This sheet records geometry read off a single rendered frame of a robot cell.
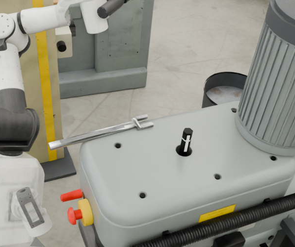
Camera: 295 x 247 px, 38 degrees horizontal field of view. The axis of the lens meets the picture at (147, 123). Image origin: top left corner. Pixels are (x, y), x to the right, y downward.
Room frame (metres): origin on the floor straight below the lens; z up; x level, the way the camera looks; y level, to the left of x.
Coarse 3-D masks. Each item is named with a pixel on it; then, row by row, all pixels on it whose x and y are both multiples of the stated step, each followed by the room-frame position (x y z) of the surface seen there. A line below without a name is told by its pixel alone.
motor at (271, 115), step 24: (288, 0) 0.79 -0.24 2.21; (264, 24) 0.79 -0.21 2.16; (288, 24) 0.72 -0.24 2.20; (264, 48) 0.75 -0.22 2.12; (288, 48) 0.71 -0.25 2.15; (264, 72) 0.74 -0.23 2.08; (288, 72) 0.70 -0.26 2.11; (264, 96) 0.72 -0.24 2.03; (288, 96) 0.69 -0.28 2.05; (240, 120) 0.76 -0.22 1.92; (264, 120) 0.71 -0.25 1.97; (288, 120) 0.69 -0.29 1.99; (264, 144) 0.69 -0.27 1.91; (288, 144) 0.69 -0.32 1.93
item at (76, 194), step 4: (68, 192) 0.65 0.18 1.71; (72, 192) 0.65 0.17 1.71; (76, 192) 0.65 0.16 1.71; (80, 192) 0.66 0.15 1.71; (60, 196) 0.64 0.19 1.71; (64, 196) 0.64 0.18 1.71; (68, 196) 0.64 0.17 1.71; (72, 196) 0.64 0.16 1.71; (76, 196) 0.65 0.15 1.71; (80, 196) 0.65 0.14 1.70; (64, 200) 0.63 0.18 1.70; (68, 200) 0.64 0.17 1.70
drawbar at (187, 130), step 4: (188, 128) 0.68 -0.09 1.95; (184, 132) 0.66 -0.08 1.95; (188, 132) 0.66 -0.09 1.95; (192, 132) 0.67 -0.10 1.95; (184, 136) 0.66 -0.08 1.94; (184, 144) 0.66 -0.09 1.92; (188, 144) 0.66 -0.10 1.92; (180, 148) 0.67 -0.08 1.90; (184, 148) 0.66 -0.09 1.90; (188, 148) 0.67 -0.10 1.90; (180, 152) 0.66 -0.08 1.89; (184, 152) 0.66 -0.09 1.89
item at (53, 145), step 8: (136, 120) 0.74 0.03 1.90; (104, 128) 0.70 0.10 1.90; (112, 128) 0.70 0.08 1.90; (120, 128) 0.71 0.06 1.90; (128, 128) 0.71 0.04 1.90; (136, 128) 0.72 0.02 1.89; (144, 128) 0.72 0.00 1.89; (80, 136) 0.67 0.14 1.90; (88, 136) 0.67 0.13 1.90; (96, 136) 0.67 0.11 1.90; (48, 144) 0.63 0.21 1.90; (56, 144) 0.64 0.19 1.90; (64, 144) 0.64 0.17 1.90; (72, 144) 0.64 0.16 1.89
